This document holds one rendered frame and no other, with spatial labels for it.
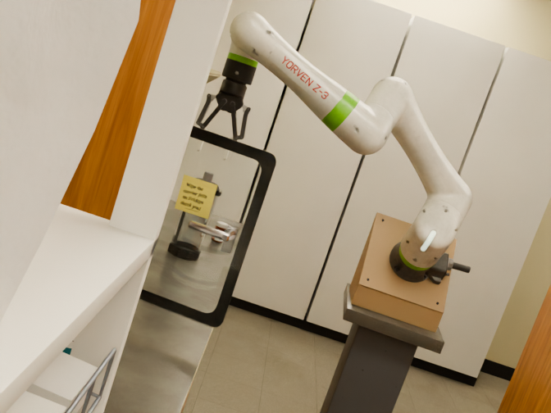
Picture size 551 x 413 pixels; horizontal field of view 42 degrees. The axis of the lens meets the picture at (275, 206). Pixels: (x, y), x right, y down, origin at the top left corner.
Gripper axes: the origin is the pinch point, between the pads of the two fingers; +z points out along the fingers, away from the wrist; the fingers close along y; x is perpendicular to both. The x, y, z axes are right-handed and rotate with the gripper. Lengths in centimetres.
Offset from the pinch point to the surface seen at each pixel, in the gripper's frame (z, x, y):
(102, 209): 12, 71, 11
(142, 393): 36, 94, -11
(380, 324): 36, -2, -66
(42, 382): 7, 159, -9
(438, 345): 36, -1, -85
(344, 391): 63, -8, -64
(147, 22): -26, 71, 13
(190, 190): 4, 64, -5
